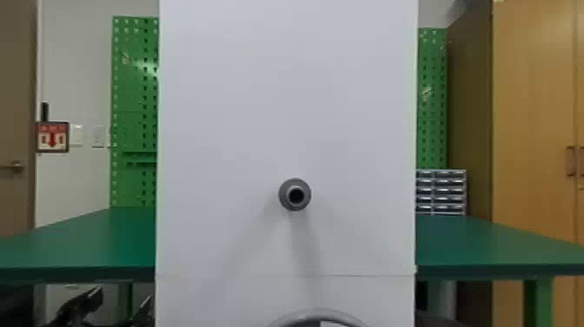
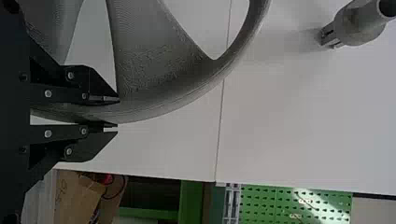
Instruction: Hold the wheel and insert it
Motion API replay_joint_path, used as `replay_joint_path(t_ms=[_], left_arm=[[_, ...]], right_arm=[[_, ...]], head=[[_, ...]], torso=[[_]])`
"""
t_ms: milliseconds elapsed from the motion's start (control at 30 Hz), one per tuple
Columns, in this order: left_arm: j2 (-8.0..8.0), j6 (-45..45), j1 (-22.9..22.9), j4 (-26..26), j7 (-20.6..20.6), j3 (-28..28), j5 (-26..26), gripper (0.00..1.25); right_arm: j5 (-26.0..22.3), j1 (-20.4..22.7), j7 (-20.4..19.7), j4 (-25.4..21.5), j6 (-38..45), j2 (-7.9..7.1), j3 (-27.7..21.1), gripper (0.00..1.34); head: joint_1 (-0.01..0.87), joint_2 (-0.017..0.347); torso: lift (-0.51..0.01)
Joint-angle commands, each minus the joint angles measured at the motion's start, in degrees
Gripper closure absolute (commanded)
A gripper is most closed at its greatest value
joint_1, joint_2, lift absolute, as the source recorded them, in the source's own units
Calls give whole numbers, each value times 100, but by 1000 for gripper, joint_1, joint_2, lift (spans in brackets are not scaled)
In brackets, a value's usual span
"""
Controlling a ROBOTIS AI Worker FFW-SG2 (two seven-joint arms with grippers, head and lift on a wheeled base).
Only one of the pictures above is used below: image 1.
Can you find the wooden cupboard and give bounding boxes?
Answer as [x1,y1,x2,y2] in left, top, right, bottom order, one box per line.
[447,0,584,327]

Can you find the grey wheel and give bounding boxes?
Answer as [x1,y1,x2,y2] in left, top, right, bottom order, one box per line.
[266,307,372,327]

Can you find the metal door handle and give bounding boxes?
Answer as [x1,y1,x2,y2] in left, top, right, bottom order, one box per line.
[0,160,27,175]

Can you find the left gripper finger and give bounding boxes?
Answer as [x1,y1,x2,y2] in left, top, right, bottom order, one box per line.
[129,293,156,327]
[42,284,104,327]

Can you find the white panel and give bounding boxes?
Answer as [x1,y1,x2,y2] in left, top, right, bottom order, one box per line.
[154,0,421,327]

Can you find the white drawer cabinet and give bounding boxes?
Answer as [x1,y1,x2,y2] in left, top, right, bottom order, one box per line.
[415,168,468,217]

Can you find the grey peg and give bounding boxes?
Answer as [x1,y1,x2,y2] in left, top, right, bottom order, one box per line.
[278,177,313,212]

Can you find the brown door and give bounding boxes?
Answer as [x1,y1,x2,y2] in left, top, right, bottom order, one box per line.
[0,0,38,239]

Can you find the red wall sign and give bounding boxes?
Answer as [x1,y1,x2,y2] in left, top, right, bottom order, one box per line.
[35,120,71,154]

